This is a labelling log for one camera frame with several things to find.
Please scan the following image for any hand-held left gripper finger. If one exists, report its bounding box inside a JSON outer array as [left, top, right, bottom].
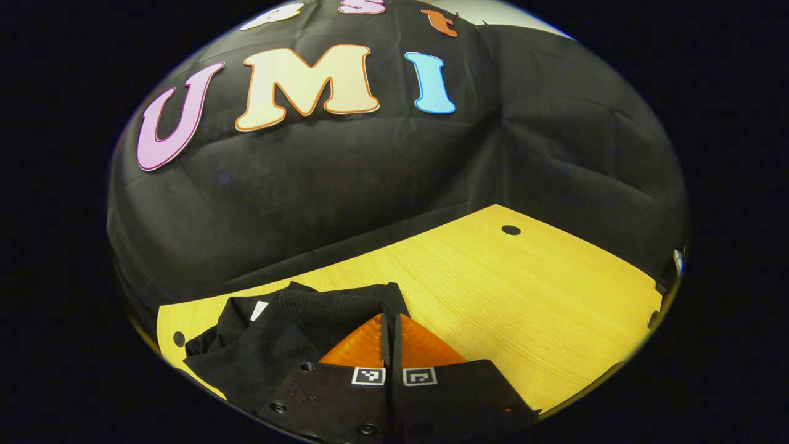
[[259, 313, 392, 443], [393, 313, 540, 443]]

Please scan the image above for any black button shirt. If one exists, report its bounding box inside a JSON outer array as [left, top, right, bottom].
[[184, 282, 411, 414]]

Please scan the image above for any black backdrop cloth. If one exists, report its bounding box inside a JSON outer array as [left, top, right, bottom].
[[106, 0, 688, 327]]

